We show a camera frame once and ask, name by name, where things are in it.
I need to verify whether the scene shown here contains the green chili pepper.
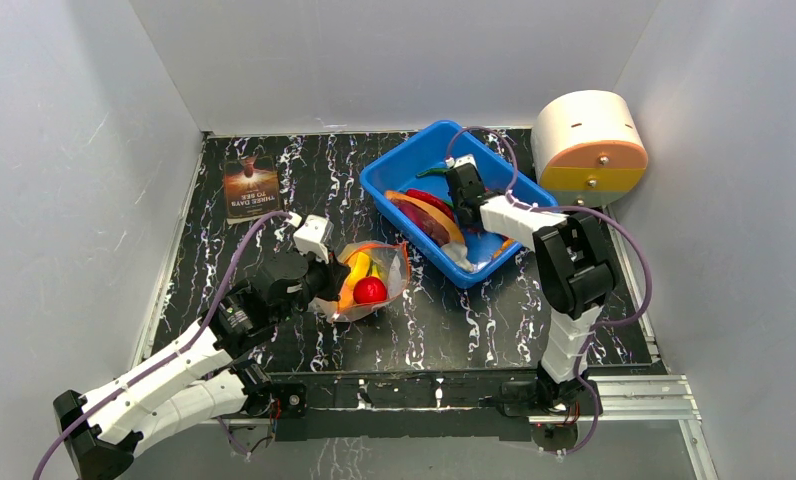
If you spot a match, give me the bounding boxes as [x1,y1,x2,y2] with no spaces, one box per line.
[415,167,449,179]

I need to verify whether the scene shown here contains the blue plastic bin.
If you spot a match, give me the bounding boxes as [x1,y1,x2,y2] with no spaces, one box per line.
[359,119,561,290]

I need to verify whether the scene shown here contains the round white orange drawer box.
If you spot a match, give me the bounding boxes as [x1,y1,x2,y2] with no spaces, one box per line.
[531,90,649,207]

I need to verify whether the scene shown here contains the purple cable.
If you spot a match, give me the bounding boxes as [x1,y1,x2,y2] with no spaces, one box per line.
[32,210,300,480]
[444,125,655,455]

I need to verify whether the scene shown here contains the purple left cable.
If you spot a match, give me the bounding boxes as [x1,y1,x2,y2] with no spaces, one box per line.
[32,210,300,480]

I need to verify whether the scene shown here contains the clear zip bag orange seal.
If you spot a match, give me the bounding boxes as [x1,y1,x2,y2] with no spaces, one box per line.
[311,241,410,323]

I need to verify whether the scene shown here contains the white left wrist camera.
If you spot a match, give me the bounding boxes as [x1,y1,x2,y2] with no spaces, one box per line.
[293,215,333,263]

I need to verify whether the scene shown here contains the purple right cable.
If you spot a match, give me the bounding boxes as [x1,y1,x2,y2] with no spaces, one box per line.
[444,125,655,455]

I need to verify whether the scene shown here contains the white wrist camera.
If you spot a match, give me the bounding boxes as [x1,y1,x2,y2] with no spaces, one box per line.
[293,215,333,263]
[445,154,477,169]

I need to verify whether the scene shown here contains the red chili pepper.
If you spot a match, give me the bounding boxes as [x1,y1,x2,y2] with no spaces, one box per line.
[404,188,456,222]

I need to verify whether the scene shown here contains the dark paperback book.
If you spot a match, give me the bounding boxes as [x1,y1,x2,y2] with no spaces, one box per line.
[223,155,283,225]

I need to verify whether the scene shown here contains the yellow banana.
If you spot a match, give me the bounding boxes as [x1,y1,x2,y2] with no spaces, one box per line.
[338,252,371,310]

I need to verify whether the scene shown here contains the small orange chili pepper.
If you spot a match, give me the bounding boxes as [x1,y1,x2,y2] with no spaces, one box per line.
[492,238,514,259]

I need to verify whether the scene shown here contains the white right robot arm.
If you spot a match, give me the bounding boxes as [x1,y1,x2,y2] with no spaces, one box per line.
[445,157,621,415]

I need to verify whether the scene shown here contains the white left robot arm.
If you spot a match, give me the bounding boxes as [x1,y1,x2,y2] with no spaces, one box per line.
[53,251,351,479]

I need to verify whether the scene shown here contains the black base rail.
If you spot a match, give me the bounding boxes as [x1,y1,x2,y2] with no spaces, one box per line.
[225,367,605,444]

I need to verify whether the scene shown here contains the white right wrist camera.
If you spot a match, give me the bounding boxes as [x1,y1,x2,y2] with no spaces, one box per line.
[445,154,477,169]

